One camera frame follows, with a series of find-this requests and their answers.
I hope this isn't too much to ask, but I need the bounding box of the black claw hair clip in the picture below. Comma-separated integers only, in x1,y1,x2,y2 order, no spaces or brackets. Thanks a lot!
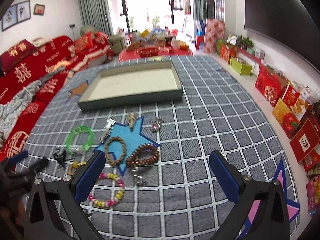
53,148,74,168

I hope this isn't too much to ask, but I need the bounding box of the pink yellow bead bracelet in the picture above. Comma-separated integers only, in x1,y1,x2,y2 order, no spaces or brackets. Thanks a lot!
88,172,125,208

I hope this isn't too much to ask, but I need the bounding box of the yellow cord hair tie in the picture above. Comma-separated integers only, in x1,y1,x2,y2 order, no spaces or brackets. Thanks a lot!
67,161,87,176

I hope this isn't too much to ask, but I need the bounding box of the green translucent bangle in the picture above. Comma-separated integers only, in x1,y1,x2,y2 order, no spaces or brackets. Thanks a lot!
65,125,94,155

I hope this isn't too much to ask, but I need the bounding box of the silver pendant charm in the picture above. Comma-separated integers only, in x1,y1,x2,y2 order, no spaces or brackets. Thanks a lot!
131,167,147,186

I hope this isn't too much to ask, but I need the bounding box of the silver metal hair clip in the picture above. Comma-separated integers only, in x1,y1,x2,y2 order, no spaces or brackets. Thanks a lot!
100,118,116,144

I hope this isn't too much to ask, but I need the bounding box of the small pink crystal charm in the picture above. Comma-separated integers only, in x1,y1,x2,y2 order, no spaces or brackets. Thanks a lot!
151,118,164,133

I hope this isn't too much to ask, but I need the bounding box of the green shallow jewelry tray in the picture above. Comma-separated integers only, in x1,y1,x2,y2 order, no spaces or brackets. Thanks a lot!
78,60,183,112

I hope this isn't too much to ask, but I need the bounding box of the grey patterned cloth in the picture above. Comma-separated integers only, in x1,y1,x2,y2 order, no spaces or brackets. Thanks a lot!
1,65,66,145

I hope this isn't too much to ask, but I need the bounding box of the grey checked star tablecloth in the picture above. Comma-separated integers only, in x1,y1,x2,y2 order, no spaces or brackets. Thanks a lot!
17,56,298,239

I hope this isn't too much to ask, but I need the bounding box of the red covered sofa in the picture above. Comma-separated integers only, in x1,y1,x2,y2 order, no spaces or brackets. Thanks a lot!
1,32,114,159

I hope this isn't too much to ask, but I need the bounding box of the green cardboard box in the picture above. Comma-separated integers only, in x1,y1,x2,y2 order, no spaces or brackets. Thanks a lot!
229,57,252,75

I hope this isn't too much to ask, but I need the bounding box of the red plastic basket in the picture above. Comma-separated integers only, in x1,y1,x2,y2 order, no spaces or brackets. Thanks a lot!
136,46,159,58

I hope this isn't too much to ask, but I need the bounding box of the round red coffee table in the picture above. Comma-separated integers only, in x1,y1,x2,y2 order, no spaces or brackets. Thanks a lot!
118,46,193,62

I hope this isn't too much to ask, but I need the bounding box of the braided tan rope bracelet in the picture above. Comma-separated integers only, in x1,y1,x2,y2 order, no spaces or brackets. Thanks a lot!
103,136,128,167

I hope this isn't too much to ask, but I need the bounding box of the black wall television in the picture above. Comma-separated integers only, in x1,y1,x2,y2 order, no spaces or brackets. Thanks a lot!
244,0,319,70

